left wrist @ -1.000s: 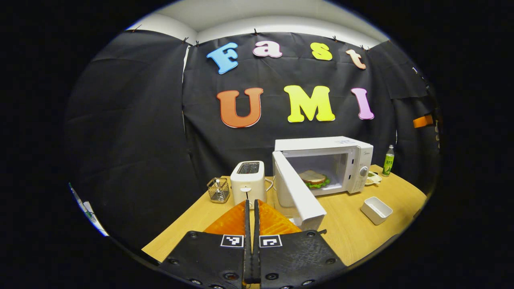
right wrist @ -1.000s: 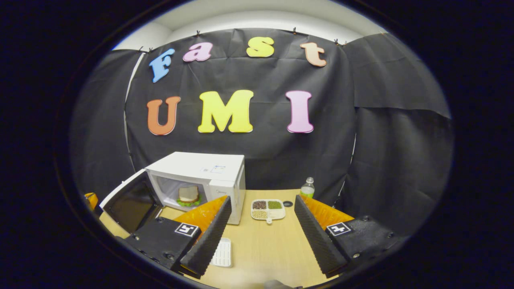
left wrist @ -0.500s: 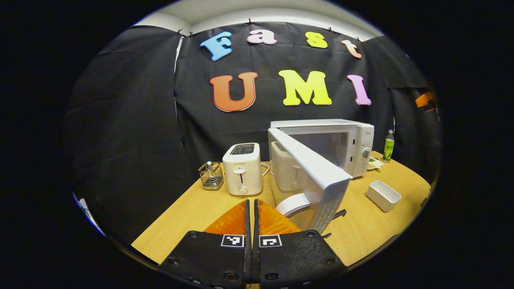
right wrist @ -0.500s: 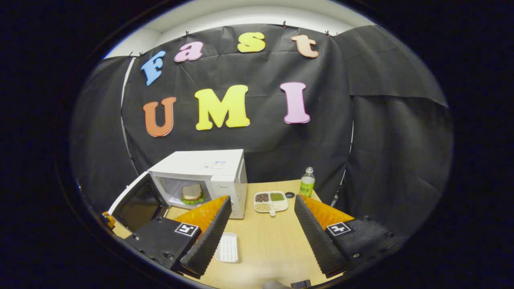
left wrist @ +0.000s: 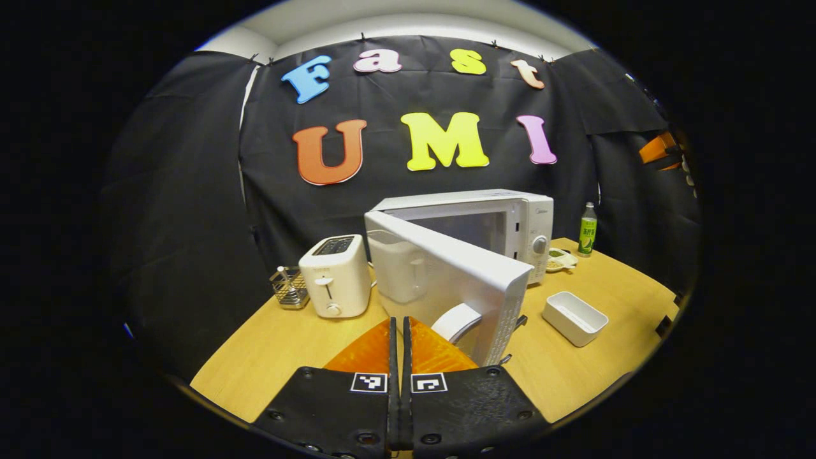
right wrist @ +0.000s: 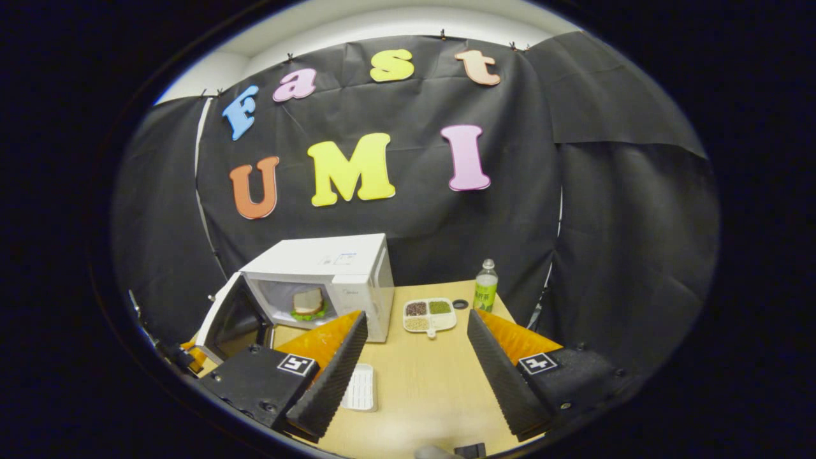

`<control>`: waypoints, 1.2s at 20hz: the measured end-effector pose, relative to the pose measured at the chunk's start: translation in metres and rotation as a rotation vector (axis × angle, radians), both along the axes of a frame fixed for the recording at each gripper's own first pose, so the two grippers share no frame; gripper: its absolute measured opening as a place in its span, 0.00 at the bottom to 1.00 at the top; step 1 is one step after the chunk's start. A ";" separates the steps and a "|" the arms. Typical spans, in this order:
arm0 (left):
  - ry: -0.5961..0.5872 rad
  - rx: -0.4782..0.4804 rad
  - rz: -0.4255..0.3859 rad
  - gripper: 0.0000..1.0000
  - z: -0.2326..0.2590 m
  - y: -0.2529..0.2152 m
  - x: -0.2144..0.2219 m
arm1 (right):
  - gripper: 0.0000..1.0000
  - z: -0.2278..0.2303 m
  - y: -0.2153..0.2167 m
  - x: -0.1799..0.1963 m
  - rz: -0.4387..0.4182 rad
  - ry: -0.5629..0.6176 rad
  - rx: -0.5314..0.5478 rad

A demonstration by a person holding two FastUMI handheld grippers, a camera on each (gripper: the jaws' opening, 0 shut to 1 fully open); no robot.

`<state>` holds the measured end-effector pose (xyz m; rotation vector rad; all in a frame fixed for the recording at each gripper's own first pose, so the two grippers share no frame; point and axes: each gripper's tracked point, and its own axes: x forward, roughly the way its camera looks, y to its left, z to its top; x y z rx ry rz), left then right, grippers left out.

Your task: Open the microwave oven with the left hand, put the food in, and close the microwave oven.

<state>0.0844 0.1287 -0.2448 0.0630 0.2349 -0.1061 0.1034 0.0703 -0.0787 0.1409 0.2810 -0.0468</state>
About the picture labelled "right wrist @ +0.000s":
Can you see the white rectangular food tray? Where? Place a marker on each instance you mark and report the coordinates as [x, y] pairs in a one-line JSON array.
[[362, 389]]

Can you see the black backdrop cloth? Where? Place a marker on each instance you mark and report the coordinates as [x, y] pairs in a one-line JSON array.
[[414, 223]]

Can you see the pile of dark red beans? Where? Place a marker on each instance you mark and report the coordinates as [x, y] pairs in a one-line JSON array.
[[415, 309]]

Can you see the white microwave oven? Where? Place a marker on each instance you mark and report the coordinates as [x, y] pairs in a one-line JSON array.
[[319, 255]]

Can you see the sandwich with lettuce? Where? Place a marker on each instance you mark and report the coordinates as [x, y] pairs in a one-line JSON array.
[[309, 301]]

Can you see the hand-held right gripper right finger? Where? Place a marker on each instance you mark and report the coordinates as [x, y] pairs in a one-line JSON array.
[[500, 382]]

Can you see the pile of green mung beans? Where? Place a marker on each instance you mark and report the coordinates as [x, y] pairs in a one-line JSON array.
[[440, 307]]

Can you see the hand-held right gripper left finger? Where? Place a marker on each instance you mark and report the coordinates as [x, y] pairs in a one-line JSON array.
[[331, 382]]

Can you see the green label drink bottle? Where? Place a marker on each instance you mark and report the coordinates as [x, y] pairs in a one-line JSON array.
[[486, 293]]

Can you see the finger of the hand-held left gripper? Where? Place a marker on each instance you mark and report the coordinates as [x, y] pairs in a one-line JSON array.
[[191, 357]]

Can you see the pile of yellow soybeans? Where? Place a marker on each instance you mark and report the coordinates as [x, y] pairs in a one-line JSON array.
[[416, 324]]

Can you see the white divided plate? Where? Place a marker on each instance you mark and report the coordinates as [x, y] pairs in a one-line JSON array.
[[430, 315]]

